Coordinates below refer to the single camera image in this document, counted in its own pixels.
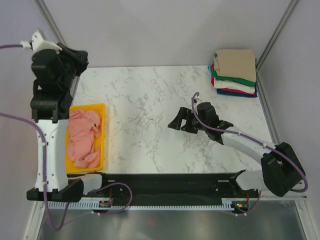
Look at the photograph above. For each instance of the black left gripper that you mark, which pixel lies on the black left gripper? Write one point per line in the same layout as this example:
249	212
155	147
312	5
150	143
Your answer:
80	58

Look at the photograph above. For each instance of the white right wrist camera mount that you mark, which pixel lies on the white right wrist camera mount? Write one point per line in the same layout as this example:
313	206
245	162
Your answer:
197	99

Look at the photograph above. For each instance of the right aluminium frame post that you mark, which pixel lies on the right aluminium frame post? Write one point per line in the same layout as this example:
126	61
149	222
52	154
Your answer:
277	32

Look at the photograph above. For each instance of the yellow plastic tray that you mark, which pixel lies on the yellow plastic tray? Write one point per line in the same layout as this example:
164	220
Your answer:
99	142

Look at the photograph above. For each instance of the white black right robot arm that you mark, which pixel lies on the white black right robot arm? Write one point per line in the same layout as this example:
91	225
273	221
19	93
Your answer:
281	171

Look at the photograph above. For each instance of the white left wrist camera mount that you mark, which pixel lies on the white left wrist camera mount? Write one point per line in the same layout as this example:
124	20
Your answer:
39	42

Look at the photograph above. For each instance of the right aluminium table rail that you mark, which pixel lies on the right aluminium table rail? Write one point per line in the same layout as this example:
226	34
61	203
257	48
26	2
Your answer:
267	110

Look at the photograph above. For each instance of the aluminium frame post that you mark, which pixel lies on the aluminium frame post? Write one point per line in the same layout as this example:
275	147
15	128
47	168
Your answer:
43	8
277	32

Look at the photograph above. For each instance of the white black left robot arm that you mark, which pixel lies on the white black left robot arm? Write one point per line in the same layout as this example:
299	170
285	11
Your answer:
50	106

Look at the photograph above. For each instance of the left aluminium frame post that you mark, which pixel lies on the left aluminium frame post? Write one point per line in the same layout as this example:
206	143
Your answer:
43	8

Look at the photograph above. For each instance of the white slotted cable duct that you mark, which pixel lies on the white slotted cable duct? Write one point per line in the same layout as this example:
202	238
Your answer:
103	204

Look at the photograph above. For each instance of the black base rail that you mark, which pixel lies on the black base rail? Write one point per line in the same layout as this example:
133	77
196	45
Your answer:
172	189

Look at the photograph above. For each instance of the green folded t shirt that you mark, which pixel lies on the green folded t shirt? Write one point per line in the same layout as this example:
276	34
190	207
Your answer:
232	79

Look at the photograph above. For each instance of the blue folded t shirt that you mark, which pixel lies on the blue folded t shirt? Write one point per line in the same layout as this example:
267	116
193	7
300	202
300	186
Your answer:
229	93

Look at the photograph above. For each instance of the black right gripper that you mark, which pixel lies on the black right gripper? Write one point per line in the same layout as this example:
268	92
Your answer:
184	113

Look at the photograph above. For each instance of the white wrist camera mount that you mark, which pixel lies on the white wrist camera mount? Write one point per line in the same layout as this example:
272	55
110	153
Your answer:
197	99
39	42

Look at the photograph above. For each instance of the red folded t shirt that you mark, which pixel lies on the red folded t shirt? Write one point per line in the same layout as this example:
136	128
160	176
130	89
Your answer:
229	90

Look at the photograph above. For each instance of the beige folded t shirt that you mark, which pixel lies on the beige folded t shirt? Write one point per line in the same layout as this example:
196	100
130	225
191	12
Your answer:
236	65

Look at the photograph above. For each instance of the cyan folded t shirt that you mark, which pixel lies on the cyan folded t shirt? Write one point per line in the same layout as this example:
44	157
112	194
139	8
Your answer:
209	68

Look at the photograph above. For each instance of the white folded t shirt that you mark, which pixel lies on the white folded t shirt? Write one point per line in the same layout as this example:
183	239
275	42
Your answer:
224	84

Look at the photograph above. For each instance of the pink t shirt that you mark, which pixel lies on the pink t shirt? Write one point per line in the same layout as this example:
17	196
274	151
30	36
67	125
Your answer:
84	127

